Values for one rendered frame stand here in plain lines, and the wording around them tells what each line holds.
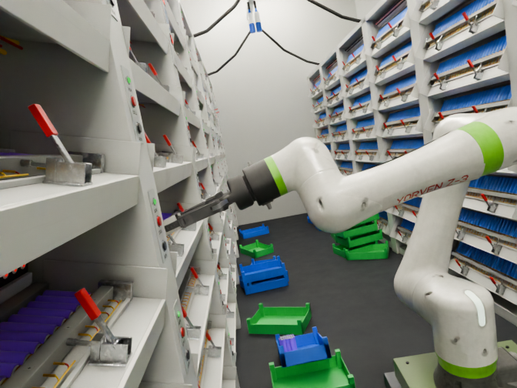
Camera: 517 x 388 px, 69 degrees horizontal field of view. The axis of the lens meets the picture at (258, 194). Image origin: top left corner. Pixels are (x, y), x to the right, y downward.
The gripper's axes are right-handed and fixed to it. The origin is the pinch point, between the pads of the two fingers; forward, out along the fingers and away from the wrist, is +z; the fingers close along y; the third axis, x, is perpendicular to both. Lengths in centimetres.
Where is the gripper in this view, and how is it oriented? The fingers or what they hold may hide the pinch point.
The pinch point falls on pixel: (166, 226)
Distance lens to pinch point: 87.0
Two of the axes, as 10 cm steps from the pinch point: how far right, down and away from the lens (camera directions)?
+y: -0.6, -1.1, 9.9
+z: -9.1, 4.2, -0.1
